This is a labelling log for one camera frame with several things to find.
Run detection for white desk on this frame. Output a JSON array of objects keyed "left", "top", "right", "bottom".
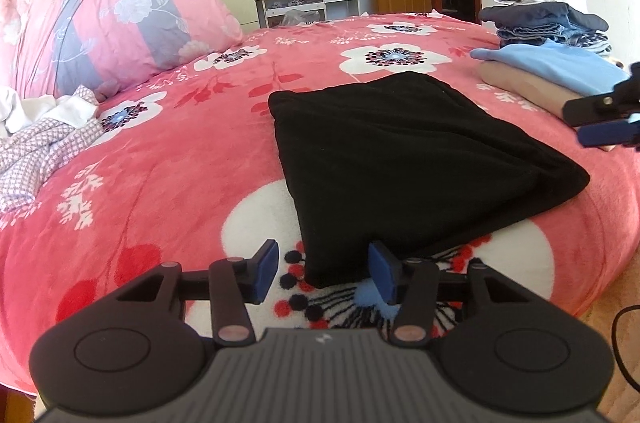
[{"left": 255, "top": 0, "right": 368, "bottom": 28}]

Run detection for folded beige garment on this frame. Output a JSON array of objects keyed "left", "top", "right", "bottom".
[{"left": 480, "top": 62, "right": 608, "bottom": 128}]

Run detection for clear plastic bag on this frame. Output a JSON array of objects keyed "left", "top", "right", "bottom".
[{"left": 282, "top": 9, "right": 321, "bottom": 26}]

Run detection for black garment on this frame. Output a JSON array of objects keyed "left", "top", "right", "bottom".
[{"left": 268, "top": 71, "right": 591, "bottom": 289}]

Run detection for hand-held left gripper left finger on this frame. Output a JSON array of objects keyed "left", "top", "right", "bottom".
[{"left": 115, "top": 239, "right": 280, "bottom": 348}]

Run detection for houndstooth coat with white fleece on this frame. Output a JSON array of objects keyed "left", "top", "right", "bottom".
[{"left": 0, "top": 85, "right": 101, "bottom": 211}]

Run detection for dark navy garment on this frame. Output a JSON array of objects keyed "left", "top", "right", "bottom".
[{"left": 478, "top": 2, "right": 610, "bottom": 31}]

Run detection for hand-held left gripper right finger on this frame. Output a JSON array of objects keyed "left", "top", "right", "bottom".
[{"left": 368, "top": 241, "right": 529, "bottom": 348}]

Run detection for pink floral blanket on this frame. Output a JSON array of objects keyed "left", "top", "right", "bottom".
[{"left": 0, "top": 12, "right": 640, "bottom": 394}]

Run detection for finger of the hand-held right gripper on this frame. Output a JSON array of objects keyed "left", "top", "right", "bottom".
[
  {"left": 562, "top": 63, "right": 640, "bottom": 127},
  {"left": 577, "top": 115, "right": 640, "bottom": 148}
]

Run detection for blue jeans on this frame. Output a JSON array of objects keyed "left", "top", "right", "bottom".
[{"left": 496, "top": 24, "right": 611, "bottom": 48}]

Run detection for striped blue garment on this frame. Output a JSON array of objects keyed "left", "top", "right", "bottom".
[{"left": 570, "top": 32, "right": 613, "bottom": 56}]

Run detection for black cable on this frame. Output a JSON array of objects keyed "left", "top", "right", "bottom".
[{"left": 612, "top": 307, "right": 640, "bottom": 391}]

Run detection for pink grey floral pillow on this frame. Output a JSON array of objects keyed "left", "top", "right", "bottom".
[{"left": 0, "top": 0, "right": 244, "bottom": 101}]

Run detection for folded light blue garment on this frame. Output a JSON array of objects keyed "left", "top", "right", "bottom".
[{"left": 470, "top": 40, "right": 632, "bottom": 98}]

